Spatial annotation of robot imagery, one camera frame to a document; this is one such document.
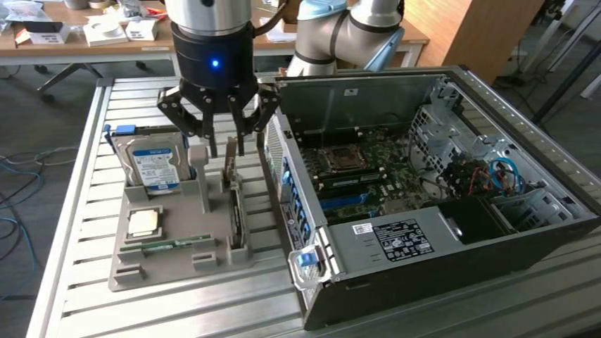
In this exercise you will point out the white box with tape roll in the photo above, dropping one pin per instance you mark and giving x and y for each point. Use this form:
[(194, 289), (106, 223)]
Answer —
[(100, 39)]

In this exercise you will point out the grey parts rack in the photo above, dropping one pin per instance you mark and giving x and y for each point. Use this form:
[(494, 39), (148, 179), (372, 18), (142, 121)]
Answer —
[(188, 218)]

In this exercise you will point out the blue case latch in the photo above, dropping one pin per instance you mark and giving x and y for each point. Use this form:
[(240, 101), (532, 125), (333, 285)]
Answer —
[(305, 260)]

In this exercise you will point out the silver disk bay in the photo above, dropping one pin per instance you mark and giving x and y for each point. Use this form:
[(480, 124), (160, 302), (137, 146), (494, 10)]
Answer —
[(540, 207)]

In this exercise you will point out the silver drive cage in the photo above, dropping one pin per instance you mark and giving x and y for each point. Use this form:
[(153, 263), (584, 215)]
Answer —
[(436, 148)]

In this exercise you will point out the metal CPU socket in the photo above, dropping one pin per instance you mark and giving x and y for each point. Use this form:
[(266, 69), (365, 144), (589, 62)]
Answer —
[(342, 158)]

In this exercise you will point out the green motherboard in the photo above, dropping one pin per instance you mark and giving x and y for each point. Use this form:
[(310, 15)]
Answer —
[(394, 183)]

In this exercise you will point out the black disk power connector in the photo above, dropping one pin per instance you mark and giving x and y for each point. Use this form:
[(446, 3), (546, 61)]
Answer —
[(462, 179)]

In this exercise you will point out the silver CPU chip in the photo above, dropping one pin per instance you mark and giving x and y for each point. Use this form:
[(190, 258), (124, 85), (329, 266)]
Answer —
[(142, 223)]

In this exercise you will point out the white paper stack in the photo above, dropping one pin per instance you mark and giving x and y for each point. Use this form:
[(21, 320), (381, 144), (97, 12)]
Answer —
[(281, 35)]

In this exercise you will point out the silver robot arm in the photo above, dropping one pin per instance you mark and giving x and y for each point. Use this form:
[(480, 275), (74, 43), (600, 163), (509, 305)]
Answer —
[(206, 14)]

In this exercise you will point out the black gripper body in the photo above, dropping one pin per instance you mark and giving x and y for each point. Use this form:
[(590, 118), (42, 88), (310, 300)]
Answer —
[(213, 70)]

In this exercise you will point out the hard disk in blue caddy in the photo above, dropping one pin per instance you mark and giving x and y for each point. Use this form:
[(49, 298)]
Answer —
[(154, 165)]

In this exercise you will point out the blue expansion slot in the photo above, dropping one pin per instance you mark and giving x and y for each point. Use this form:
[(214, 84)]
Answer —
[(342, 202)]

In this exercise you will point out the grey power supply unit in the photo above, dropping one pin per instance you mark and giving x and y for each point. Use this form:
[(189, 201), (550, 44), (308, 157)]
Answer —
[(356, 253)]

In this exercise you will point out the white box with black insert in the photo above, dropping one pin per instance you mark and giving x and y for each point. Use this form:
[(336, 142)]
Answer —
[(46, 37)]

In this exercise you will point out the small white labelled box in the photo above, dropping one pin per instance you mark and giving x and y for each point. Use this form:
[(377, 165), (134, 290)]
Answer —
[(140, 33)]

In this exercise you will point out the black nvidia graphics card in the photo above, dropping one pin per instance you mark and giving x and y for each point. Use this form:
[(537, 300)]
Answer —
[(234, 211)]

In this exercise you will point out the black open PC case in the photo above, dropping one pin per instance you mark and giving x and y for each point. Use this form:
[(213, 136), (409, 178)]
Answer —
[(422, 281)]

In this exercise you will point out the wooden cabinet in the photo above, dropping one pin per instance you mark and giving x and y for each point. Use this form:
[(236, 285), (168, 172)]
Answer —
[(493, 35)]

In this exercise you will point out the wooden desk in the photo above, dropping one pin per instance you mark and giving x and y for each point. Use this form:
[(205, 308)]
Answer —
[(9, 45)]

